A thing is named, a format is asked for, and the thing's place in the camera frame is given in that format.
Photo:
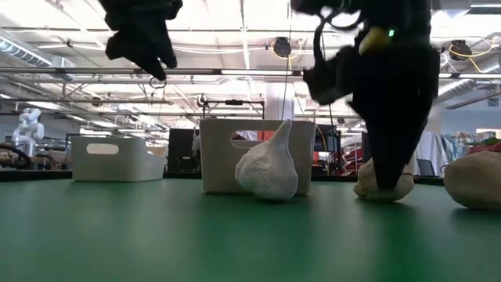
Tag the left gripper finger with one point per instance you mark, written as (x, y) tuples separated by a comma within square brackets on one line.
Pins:
[(167, 51), (148, 55)]

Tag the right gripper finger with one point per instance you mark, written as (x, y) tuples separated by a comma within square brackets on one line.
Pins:
[(391, 149)]

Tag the small white garlic bulb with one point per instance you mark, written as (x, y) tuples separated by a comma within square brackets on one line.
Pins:
[(473, 184)]

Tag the grey plastic basket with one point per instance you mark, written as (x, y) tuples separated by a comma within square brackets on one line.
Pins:
[(219, 172)]

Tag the white hanging cloth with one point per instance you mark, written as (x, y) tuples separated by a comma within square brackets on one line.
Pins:
[(430, 149)]

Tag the colourful hanging clothes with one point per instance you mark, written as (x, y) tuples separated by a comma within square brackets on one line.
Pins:
[(462, 141)]

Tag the black cabinet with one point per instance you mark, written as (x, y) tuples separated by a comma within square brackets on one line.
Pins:
[(182, 150)]

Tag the white building column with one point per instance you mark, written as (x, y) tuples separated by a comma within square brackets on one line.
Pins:
[(280, 98)]

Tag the white plastic basket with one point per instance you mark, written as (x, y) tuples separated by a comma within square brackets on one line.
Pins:
[(117, 168)]

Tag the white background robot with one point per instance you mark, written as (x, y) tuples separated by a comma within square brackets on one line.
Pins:
[(27, 129)]

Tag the green table mat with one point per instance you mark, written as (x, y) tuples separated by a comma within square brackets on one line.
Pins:
[(117, 243)]

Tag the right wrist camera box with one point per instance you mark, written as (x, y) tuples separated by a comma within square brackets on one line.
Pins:
[(329, 78)]

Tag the silver flexible duct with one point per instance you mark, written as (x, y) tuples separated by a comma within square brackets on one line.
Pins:
[(469, 84)]

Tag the black gantry frame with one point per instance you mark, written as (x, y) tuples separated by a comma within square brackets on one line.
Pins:
[(235, 102)]

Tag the long ceiling light rail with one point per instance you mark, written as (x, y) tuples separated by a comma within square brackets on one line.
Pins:
[(254, 72)]

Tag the grey ventilation duct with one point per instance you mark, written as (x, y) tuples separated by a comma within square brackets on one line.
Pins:
[(19, 49)]

